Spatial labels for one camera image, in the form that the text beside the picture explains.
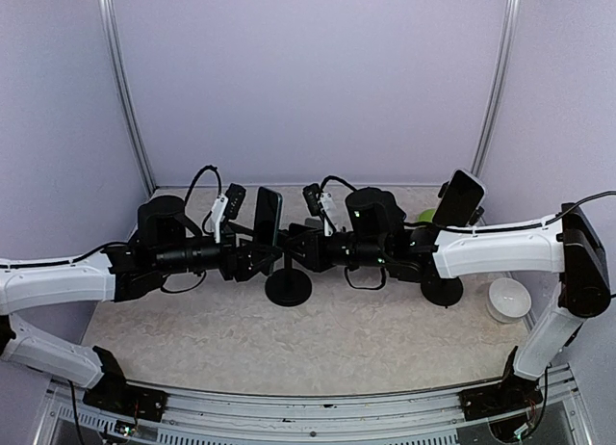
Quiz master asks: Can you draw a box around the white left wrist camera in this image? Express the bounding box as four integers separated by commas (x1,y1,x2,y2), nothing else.
206,183,246,244

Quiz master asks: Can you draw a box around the right aluminium corner post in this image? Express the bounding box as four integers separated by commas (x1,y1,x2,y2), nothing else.
471,0,521,177

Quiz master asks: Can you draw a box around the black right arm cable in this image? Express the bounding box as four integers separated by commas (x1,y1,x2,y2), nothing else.
560,189,616,210

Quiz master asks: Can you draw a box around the green round stand base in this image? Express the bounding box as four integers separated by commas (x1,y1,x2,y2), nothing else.
417,209,436,223

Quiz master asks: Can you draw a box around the aluminium front rail frame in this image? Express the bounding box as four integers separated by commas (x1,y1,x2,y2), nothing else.
33,362,593,445

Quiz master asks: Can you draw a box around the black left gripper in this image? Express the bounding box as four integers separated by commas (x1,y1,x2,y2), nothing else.
154,222,281,280

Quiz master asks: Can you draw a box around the aluminium corner post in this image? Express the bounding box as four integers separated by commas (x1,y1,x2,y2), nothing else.
471,0,521,177
98,0,157,196

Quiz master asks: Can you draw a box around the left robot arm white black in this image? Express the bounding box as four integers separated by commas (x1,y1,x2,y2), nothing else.
1,196,282,411

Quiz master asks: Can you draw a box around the white round bowl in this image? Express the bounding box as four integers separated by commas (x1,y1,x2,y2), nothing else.
486,277,532,324

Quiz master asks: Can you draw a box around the tall black phone stand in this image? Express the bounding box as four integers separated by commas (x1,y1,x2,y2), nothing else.
421,275,464,307

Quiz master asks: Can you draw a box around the left aluminium corner post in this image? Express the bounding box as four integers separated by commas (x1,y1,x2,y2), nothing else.
98,0,157,196

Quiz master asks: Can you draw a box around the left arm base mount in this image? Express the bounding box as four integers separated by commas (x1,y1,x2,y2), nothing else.
83,346,167,423

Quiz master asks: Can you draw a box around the blue-edged black smartphone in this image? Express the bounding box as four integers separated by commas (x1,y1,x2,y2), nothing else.
253,187,283,247

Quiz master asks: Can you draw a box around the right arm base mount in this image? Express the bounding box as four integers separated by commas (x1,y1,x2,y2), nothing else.
458,347,543,421

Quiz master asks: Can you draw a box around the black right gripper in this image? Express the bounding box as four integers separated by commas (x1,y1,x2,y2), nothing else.
282,225,389,272

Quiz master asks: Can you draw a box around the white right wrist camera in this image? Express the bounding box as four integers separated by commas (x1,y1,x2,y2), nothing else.
302,183,338,237

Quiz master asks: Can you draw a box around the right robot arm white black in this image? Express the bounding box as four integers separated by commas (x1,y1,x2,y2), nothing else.
283,187,612,410

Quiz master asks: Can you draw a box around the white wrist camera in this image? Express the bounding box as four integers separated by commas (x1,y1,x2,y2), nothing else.
302,183,338,237
206,183,246,244

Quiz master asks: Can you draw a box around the black gooseneck phone stand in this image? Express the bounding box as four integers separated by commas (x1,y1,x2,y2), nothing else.
265,229,312,307

